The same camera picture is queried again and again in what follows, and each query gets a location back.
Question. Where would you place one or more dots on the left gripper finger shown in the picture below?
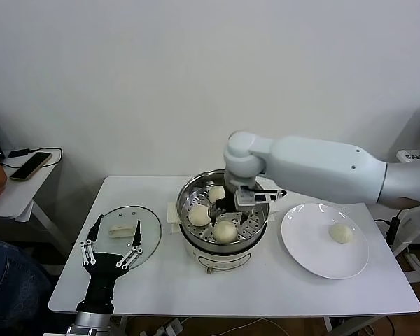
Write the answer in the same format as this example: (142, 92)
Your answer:
(134, 253)
(88, 250)

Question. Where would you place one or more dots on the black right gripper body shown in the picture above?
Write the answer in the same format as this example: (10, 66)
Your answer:
(229, 204)

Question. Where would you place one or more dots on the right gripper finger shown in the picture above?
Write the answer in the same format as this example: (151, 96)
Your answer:
(214, 211)
(246, 217)

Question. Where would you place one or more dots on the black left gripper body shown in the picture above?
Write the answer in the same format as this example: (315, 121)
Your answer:
(101, 276)

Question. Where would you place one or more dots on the white steamed baozi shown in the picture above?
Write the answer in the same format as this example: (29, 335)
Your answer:
(225, 231)
(199, 215)
(216, 193)
(341, 233)

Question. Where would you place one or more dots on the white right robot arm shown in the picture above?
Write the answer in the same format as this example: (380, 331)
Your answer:
(318, 168)

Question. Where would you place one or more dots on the stainless steel steamer basket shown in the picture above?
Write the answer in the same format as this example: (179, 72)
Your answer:
(259, 227)

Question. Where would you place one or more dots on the white electric cooker base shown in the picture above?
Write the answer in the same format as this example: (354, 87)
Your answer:
(224, 260)

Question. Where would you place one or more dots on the white table leg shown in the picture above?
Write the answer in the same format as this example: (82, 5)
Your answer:
(327, 327)
(124, 325)

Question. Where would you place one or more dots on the white round plate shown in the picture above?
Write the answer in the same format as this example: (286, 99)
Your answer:
(308, 245)

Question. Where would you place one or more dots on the white floor power strip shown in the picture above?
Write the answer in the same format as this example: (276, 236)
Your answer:
(171, 327)

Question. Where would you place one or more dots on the white side table with phone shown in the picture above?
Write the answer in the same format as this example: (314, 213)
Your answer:
(17, 201)

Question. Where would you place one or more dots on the person blue jeans leg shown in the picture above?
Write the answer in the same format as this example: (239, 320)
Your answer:
(10, 290)

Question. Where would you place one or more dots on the gold smartphone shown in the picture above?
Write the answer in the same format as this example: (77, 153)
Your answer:
(29, 167)

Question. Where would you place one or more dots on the white side table with label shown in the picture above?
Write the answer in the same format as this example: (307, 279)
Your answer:
(400, 155)

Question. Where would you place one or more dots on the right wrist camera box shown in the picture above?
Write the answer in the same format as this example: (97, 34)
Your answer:
(246, 199)

